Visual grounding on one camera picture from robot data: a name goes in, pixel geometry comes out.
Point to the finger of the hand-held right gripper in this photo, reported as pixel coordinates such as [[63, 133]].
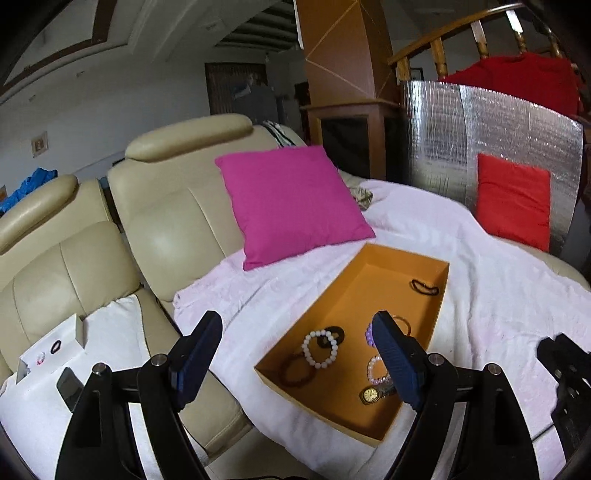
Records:
[[570, 392]]

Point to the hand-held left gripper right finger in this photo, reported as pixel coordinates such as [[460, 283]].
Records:
[[397, 364]]

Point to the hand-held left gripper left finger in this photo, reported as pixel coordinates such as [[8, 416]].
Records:
[[194, 364]]

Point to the gold wrist watch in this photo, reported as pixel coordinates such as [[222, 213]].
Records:
[[368, 394]]

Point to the orange box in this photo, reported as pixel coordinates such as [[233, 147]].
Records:
[[369, 277]]

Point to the white towel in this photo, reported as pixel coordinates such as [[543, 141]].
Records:
[[115, 323]]

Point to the pale pink blanket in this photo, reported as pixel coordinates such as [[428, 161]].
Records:
[[498, 295]]

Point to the dark phone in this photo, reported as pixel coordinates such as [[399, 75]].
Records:
[[68, 385]]

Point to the small white box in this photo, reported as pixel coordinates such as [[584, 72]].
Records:
[[69, 330]]

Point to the cream leather sofa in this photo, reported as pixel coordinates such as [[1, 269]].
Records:
[[175, 207]]

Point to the patterned cloth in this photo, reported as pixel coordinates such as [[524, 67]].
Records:
[[364, 196]]

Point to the magenta pillow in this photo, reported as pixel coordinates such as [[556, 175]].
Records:
[[291, 203]]

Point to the red pillow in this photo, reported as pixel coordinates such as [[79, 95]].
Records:
[[512, 203]]

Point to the wooden cabinet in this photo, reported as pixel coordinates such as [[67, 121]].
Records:
[[383, 138]]

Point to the silver foil insulation board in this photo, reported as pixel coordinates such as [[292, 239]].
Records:
[[438, 138]]

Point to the blue cloth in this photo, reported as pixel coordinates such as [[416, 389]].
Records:
[[32, 182]]

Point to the striped cloth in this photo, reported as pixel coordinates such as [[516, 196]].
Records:
[[281, 134]]

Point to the dark wooden door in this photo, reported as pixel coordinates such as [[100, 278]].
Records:
[[221, 87]]

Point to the red cloth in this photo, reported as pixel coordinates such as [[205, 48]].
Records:
[[508, 78]]

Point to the wooden railing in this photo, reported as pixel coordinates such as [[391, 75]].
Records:
[[438, 46]]

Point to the small framed wall picture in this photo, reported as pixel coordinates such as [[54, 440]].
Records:
[[39, 144]]

